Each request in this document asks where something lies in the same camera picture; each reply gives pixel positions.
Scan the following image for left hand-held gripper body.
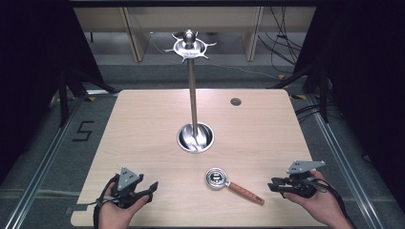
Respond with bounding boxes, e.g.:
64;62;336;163
110;166;145;210

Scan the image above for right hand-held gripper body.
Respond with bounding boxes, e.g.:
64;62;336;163
286;159;327;199

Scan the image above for person's right hand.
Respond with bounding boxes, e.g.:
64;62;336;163
282;169;347;223

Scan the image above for person's left hand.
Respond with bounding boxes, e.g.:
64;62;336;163
97;182;151;229

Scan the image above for black metal stand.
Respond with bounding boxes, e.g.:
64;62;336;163
269;60;330;124
56;61;119;129

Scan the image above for steel utensil rack stand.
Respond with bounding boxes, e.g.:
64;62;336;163
164;29;218;155

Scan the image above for dark curtain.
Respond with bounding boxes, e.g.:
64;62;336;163
294;0;405;211
0;0;104;187

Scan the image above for light wooden bench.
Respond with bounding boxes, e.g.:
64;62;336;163
73;6;317;63

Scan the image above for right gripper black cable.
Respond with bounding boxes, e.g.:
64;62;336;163
313;177;358;229

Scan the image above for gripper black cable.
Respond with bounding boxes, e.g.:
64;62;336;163
313;177;358;229
92;174;119;229

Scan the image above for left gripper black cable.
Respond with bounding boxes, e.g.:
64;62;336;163
92;174;119;229

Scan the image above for aluminium floor rail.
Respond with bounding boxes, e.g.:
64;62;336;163
2;94;84;229
306;94;385;229

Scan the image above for steel strainer with wooden handle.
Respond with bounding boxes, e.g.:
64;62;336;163
204;167;266;207

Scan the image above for black floor cables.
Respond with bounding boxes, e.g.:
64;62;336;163
257;6;304;67
294;103;323;124

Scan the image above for white floor cable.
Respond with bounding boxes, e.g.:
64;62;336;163
206;62;272;81

